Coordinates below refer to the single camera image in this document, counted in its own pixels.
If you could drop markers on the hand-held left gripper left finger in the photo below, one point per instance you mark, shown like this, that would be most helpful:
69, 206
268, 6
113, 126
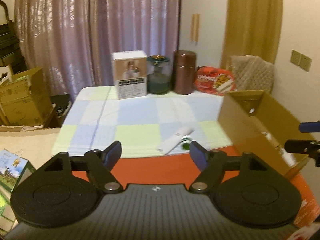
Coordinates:
113, 152

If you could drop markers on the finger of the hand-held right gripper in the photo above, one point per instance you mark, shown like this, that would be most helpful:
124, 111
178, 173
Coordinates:
297, 147
310, 127

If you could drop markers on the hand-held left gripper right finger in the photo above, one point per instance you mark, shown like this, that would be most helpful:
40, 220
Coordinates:
197, 153

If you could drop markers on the brown cardboard box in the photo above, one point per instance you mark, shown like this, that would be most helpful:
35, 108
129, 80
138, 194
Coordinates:
245, 127

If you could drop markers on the green capped bottle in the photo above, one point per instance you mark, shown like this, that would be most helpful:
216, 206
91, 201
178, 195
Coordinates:
186, 143

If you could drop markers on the white tube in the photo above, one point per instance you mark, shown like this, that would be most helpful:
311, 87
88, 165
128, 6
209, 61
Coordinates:
175, 140

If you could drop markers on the checked pastel tablecloth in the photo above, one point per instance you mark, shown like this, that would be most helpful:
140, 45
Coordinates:
135, 120

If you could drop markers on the dark low stand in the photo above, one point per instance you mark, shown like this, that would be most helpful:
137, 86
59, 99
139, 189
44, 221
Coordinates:
58, 110

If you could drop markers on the red instant food bowl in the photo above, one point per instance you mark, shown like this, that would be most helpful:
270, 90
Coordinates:
212, 80

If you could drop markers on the white product box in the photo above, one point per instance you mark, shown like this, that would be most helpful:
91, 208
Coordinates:
130, 77

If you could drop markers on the beige quilted cushion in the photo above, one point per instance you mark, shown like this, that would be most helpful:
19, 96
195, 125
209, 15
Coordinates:
252, 72

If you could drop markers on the brown metal canister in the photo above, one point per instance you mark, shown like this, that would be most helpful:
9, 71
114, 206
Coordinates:
184, 72

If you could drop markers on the green glass jar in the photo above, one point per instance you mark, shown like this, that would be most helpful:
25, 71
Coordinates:
158, 77

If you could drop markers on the flat brown cardboard sheet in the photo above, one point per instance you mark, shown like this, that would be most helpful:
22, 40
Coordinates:
27, 129

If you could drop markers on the green printed box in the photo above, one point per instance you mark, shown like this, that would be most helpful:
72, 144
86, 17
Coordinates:
13, 167

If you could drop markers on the large worn cardboard box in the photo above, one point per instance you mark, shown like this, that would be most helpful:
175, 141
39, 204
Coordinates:
22, 100

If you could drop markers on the purple curtain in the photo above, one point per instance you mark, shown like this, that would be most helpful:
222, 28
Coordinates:
95, 35

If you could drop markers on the light green box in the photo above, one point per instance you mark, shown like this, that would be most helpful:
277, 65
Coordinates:
5, 210

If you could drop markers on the white chair back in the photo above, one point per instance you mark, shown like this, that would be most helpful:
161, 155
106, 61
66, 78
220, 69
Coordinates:
5, 73

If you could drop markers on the dark wooden rack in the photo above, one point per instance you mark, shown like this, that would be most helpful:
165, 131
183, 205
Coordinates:
10, 42

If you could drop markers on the beige wall socket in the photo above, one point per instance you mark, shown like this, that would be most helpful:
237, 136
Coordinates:
305, 62
295, 57

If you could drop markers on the wooden wall hanger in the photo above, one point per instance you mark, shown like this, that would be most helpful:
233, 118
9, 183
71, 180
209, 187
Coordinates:
195, 27

